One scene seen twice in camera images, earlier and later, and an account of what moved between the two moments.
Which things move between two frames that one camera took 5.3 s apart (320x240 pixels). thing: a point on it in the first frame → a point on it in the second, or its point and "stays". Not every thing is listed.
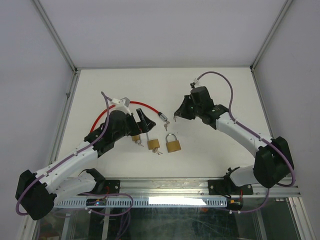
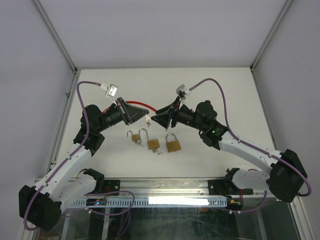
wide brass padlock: [173, 146] stays
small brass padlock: [135, 138] stays
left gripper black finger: [146, 124] → [129, 113]
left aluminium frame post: [51, 27] stays
